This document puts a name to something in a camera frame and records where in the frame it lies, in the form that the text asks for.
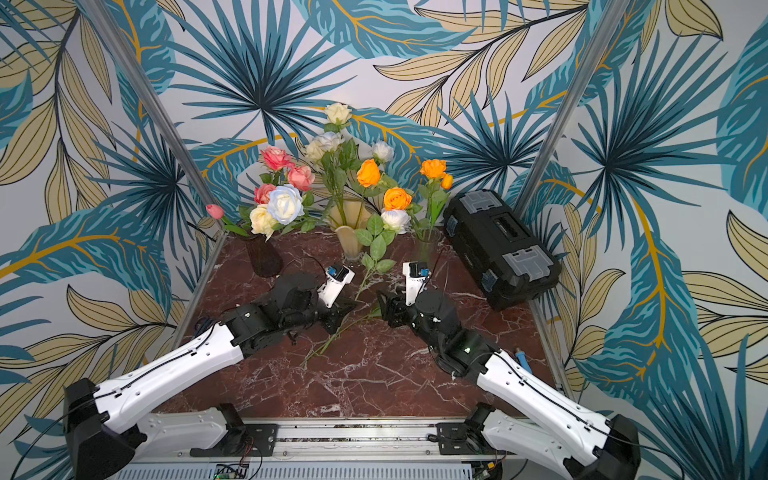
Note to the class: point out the aluminium front rail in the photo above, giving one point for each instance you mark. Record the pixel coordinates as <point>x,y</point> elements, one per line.
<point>360,441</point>

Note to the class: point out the dark purple glass vase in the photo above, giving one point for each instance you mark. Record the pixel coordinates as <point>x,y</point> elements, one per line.
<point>264,258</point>

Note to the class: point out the pink rose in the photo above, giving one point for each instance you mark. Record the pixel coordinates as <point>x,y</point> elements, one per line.
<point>262,193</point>
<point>301,177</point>
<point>278,161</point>

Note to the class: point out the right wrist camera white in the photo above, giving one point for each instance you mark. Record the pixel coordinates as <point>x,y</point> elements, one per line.
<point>416,275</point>

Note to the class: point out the orange rose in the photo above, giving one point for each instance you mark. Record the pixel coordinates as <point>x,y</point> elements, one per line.
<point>397,198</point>
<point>385,183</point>
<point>430,169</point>

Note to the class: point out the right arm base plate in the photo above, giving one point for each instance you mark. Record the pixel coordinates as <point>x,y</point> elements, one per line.
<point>457,438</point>

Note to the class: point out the clear glass vase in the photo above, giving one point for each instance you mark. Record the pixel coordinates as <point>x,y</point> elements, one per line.
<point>426,246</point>

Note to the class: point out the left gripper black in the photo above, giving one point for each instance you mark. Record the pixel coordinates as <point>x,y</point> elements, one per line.
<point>340,307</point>

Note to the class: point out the black plastic toolbox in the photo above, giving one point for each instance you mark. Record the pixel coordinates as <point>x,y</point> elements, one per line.
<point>507,262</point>

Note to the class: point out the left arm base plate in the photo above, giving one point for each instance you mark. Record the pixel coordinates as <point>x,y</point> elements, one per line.
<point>256,439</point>

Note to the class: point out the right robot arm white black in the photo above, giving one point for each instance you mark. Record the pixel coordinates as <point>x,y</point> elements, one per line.
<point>560,435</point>

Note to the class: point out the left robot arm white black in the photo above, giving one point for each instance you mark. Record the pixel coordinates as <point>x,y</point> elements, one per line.
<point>109,424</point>

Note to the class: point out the cream white rose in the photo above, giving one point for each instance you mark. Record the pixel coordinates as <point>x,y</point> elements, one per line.
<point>338,115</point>

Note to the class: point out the cream yellow fluted vase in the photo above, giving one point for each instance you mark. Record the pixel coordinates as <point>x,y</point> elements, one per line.
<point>350,231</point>

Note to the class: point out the pink tulip bud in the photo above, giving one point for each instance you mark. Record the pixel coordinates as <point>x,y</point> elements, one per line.
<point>217,213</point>

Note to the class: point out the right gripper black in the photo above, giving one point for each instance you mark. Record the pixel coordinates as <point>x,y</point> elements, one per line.
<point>393,308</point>

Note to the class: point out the blue plastic tool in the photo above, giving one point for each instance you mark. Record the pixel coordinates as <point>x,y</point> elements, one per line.
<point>522,360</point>

